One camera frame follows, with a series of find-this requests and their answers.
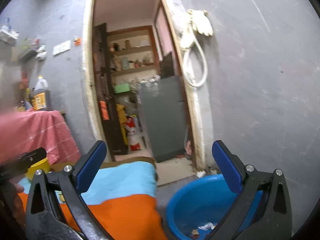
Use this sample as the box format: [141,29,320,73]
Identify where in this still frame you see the blue orange brown table cloth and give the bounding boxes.
[17,156,168,240]

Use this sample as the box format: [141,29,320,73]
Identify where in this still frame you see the white hose loop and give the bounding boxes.
[182,36,209,88]

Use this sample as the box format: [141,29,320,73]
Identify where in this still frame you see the dark wooden door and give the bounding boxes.
[92,23,127,160]

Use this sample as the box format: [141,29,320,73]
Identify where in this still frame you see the red white sack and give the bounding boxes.
[124,116,142,151]

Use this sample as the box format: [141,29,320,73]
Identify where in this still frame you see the blue plastic basin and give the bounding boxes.
[165,173,263,240]

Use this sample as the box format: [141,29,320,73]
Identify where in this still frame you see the white wall switch panel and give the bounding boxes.
[52,40,71,56]

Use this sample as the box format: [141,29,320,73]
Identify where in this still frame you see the trash scraps in basin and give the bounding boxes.
[190,222,216,240]

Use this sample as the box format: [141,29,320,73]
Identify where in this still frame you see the orange wall hook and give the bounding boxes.
[73,37,81,46]

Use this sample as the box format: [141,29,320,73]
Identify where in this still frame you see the grey washing machine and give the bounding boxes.
[137,76,187,163]

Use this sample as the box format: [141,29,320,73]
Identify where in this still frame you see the person's left hand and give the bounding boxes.
[9,183,25,229]

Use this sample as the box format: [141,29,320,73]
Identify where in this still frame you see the large cooking oil jug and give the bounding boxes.
[31,75,52,111]

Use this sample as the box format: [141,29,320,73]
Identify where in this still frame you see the black monitor screen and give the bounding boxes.
[160,52,175,79]

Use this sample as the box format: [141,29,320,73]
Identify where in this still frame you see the wall rack shelf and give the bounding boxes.
[17,44,40,62]

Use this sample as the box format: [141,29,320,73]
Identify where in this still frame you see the wooden shelf unit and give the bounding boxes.
[107,25,160,94]

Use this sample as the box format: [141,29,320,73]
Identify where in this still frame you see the yellow bag in pantry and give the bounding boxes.
[116,103,128,146]

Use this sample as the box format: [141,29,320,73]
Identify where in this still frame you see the yellow plastic bowl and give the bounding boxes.
[25,158,50,180]

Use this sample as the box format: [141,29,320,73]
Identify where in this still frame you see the green box on shelf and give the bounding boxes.
[114,83,131,94]

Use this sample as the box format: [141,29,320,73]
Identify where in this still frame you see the white rubber gloves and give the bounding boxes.
[180,9,214,50]

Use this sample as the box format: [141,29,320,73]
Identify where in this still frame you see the white wall basket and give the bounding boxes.
[0,18,19,46]

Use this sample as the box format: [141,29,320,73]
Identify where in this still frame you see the pink checked cloth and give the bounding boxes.
[0,111,80,165]

